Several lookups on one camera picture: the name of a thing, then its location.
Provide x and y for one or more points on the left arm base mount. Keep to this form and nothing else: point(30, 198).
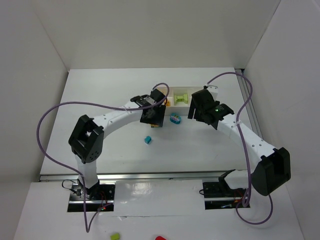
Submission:
point(102, 199)

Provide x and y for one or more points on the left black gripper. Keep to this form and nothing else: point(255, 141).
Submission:
point(153, 118)

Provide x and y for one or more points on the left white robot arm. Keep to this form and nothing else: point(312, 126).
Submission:
point(87, 138)

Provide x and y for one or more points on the yellow striped bee lego brick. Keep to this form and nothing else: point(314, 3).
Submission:
point(168, 103)

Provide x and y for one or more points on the aluminium rail front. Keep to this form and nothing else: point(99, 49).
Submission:
point(184, 175)

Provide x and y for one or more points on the orange butterfly lego brick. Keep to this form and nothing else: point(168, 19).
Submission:
point(155, 126)

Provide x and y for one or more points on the green lego brick foreground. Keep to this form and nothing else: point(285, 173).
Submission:
point(115, 236)

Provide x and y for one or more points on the teal frog lego brick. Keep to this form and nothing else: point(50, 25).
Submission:
point(175, 118)

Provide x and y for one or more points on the lime green lego brick bottom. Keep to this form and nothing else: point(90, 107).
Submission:
point(178, 98)

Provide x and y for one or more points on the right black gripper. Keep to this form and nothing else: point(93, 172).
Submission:
point(196, 110)

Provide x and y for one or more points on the small teal lego brick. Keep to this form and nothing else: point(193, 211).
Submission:
point(147, 139)

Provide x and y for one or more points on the lime green lego brick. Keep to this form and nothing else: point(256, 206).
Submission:
point(178, 98)
point(185, 98)

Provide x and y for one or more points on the red object foreground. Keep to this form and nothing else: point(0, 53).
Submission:
point(159, 237)

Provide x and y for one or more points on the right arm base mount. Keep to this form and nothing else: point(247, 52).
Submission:
point(218, 194)

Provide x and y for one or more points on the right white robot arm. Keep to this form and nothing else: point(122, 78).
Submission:
point(269, 168)

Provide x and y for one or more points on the white three-compartment tray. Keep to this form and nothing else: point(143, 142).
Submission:
point(181, 109)

